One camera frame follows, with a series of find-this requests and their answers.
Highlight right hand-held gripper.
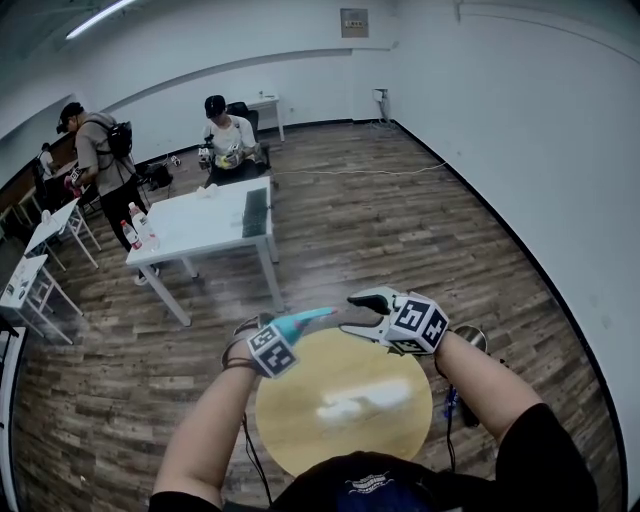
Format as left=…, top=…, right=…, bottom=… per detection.
left=339, top=287, right=450, bottom=357

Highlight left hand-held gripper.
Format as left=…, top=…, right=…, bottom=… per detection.
left=222, top=312, right=300, bottom=380

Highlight light blue spray bottle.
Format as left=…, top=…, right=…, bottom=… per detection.
left=294, top=306, right=339, bottom=332

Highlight person's right forearm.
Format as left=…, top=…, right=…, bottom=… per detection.
left=433, top=329, right=545, bottom=444

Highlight person's left forearm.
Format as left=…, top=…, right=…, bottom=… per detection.
left=152, top=367, right=261, bottom=501

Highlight clear plastic water bottle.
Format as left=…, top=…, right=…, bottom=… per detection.
left=127, top=201, right=161, bottom=252

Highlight red label water bottle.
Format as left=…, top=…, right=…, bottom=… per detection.
left=119, top=219, right=144, bottom=253

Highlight metal trash bin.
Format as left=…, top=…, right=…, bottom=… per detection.
left=452, top=324, right=491, bottom=354

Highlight black keyboard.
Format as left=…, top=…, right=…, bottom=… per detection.
left=241, top=187, right=272, bottom=239

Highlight round yellow wooden table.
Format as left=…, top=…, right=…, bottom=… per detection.
left=254, top=327, right=434, bottom=477

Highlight white rectangular table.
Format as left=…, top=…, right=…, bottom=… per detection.
left=125, top=175, right=286, bottom=327

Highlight blue packet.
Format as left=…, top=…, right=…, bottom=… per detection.
left=443, top=387, right=462, bottom=422

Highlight person's black shirt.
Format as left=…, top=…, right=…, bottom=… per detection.
left=148, top=402, right=600, bottom=512

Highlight black bags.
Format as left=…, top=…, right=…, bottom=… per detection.
left=137, top=162, right=174, bottom=192

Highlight black office chair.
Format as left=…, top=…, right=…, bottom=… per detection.
left=227, top=101, right=274, bottom=177

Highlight narrow white desk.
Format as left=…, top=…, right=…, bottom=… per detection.
left=247, top=93, right=286, bottom=143

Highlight small white desk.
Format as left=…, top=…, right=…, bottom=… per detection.
left=0, top=253, right=84, bottom=346
left=23, top=198, right=102, bottom=272

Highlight black metal railing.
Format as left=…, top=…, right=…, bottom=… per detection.
left=0, top=319, right=24, bottom=431

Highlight long ceiling light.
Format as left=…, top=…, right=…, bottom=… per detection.
left=65, top=0, right=139, bottom=40

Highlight dark wrist cord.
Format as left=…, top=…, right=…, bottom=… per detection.
left=221, top=348, right=257, bottom=373

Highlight black cable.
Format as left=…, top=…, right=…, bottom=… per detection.
left=433, top=359, right=459, bottom=472
left=242, top=413, right=274, bottom=506

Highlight wall socket fixture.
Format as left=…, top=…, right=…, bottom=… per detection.
left=372, top=88, right=397, bottom=124

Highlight grey wall panel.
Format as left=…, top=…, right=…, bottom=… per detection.
left=340, top=8, right=370, bottom=39

